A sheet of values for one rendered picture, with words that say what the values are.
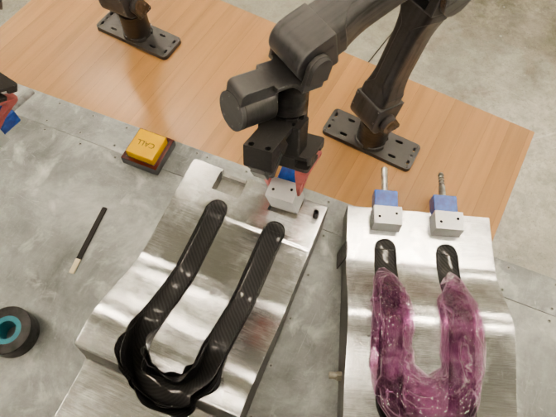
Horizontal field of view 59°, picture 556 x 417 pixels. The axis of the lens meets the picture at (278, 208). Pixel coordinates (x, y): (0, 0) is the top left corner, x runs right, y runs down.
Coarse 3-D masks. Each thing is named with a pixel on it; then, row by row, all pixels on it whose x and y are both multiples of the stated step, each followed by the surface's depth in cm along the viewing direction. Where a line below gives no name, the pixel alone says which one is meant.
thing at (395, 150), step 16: (336, 112) 106; (336, 128) 104; (352, 128) 104; (368, 128) 96; (352, 144) 102; (368, 144) 100; (384, 144) 102; (400, 144) 102; (416, 144) 103; (384, 160) 101; (400, 160) 101
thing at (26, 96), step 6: (30, 90) 91; (24, 96) 91; (30, 96) 92; (18, 102) 90; (24, 102) 91; (0, 108) 88; (12, 108) 90; (12, 114) 88; (6, 120) 88; (12, 120) 89; (18, 120) 90; (6, 126) 88; (12, 126) 90; (0, 132) 88; (6, 132) 89; (0, 138) 88; (6, 138) 89; (0, 144) 89
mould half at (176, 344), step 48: (192, 192) 87; (240, 240) 83; (288, 240) 83; (144, 288) 77; (192, 288) 79; (288, 288) 80; (96, 336) 71; (192, 336) 72; (240, 336) 74; (96, 384) 75; (240, 384) 68
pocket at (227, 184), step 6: (222, 174) 90; (216, 180) 89; (222, 180) 91; (228, 180) 91; (234, 180) 90; (240, 180) 90; (246, 180) 89; (216, 186) 90; (222, 186) 91; (228, 186) 91; (234, 186) 91; (240, 186) 91; (228, 192) 90; (234, 192) 90; (240, 192) 90
